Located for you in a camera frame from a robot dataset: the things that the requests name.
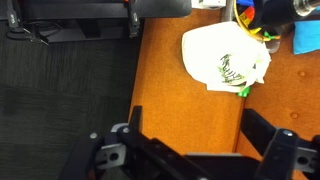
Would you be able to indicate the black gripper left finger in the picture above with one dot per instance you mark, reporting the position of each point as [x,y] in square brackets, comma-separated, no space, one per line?
[125,146]

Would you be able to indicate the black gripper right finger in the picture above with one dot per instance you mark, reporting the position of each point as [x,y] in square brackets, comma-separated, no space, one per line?
[283,151]

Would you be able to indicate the green plastic piece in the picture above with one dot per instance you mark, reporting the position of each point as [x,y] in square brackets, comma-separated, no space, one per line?
[244,93]

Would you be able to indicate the blue cloth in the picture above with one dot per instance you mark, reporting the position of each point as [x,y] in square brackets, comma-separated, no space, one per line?
[306,37]

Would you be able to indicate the black office chair base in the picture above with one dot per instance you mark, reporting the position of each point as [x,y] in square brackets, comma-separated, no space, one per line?
[55,21]

